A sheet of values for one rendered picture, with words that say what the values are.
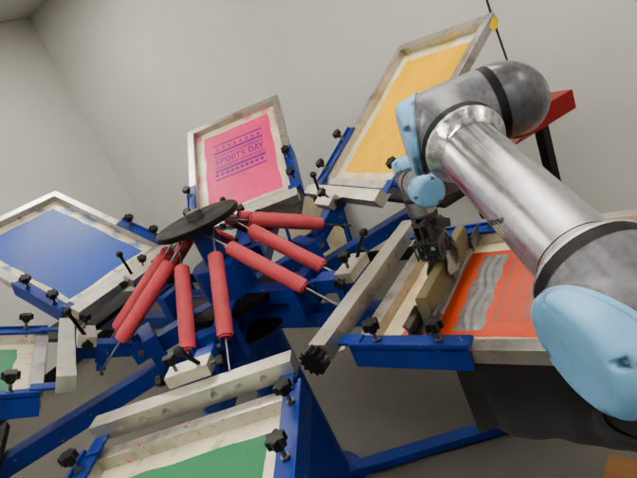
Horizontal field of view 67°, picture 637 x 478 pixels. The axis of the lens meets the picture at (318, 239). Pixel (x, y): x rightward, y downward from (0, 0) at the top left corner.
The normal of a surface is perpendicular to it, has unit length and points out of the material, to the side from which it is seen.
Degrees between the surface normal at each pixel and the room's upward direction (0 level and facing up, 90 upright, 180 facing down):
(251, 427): 0
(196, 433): 90
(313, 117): 90
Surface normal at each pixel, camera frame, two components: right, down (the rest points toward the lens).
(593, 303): -0.36, -0.71
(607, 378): -0.89, 0.45
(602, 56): -0.47, 0.48
